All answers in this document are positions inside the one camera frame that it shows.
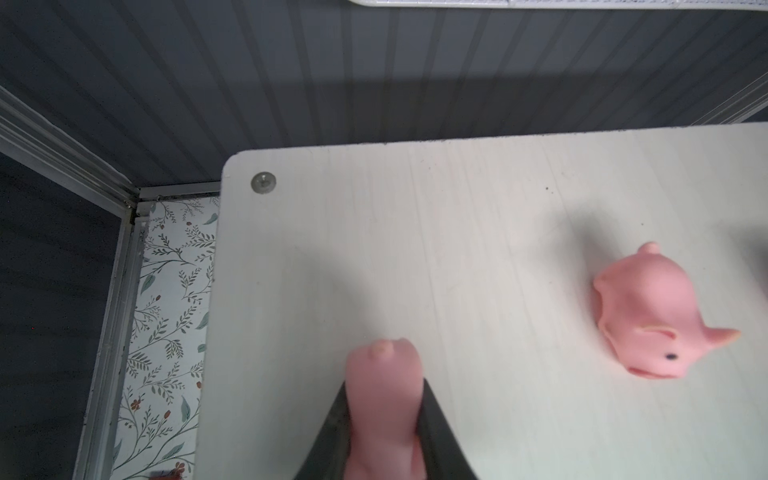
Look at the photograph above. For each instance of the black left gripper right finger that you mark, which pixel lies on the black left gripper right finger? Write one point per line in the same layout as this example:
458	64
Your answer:
442	454

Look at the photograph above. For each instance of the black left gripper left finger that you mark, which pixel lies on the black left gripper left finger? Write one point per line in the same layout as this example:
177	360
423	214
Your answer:
330	450

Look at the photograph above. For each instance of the pink pig toy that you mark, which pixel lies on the pink pig toy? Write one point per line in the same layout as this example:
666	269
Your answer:
384	387
650	315

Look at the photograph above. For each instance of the white two-tier shelf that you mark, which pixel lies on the white two-tier shelf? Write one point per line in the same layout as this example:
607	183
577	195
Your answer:
481	253

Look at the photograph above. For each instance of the red card pack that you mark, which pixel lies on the red card pack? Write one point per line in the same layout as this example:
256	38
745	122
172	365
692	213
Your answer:
174	474

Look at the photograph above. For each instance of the left aluminium frame post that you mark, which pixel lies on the left aluminium frame post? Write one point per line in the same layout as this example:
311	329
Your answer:
32	140

